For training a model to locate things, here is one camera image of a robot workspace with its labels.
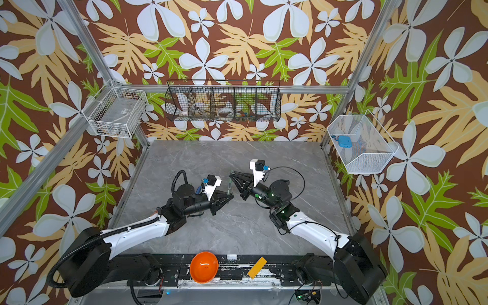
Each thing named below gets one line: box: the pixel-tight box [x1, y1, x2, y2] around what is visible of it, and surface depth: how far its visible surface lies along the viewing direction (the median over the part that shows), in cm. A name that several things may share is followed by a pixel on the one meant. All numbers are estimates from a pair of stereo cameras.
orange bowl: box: [189, 250, 219, 285], surface depth 76 cm
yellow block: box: [247, 256, 268, 280], surface depth 78 cm
